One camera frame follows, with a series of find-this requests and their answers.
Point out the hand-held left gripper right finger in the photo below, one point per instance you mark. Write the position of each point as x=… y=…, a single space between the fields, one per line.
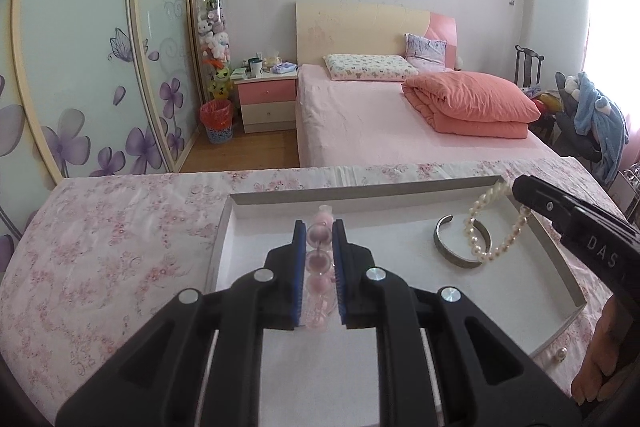
x=340 y=267

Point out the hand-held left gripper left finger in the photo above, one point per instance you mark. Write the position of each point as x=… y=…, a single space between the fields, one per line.
x=299 y=267

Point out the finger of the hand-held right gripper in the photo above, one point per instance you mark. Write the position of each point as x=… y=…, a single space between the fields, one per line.
x=537 y=194

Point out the grey cardboard tray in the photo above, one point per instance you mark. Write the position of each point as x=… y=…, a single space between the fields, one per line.
x=400 y=232

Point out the silver bangle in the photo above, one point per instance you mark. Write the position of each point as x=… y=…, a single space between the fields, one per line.
x=438 y=243

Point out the white pearl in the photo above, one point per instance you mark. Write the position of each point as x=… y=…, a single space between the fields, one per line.
x=561 y=353

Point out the person's right hand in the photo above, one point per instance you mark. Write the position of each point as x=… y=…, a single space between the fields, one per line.
x=597 y=357

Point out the grey chair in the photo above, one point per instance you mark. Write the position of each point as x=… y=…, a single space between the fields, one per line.
x=572 y=132

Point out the colourful toys on chair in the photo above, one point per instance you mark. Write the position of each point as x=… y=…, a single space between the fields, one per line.
x=542 y=99

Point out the blue garment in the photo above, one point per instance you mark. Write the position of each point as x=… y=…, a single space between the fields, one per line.
x=597 y=112

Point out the folded coral quilt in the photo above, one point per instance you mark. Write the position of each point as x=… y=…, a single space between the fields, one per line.
x=470 y=102

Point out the dark wooden chair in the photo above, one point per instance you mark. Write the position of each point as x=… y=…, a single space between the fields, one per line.
x=529 y=67

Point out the pink bed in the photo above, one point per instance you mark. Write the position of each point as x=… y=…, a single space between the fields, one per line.
x=360 y=122

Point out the waste basket with red bag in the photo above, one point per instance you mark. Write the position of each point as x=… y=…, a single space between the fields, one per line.
x=216 y=122

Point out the pink and cream nightstand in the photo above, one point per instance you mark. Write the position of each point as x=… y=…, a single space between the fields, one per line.
x=265 y=102

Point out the pink floral tablecloth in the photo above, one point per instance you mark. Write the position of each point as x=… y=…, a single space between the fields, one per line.
x=125 y=257

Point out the pink curtain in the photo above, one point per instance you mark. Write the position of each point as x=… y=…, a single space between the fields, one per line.
x=610 y=32

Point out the purple pillow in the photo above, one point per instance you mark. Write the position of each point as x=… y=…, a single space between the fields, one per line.
x=425 y=52

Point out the blue cloth pack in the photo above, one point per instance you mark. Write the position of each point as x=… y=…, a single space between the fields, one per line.
x=285 y=68

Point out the printed flat pillow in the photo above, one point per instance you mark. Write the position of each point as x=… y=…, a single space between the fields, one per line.
x=370 y=67

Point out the plush toy display tube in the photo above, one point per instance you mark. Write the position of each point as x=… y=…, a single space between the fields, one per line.
x=214 y=42

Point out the cream and pink headboard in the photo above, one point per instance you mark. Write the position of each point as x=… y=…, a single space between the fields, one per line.
x=360 y=27

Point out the flower print sliding wardrobe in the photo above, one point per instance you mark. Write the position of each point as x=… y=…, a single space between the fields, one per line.
x=75 y=57

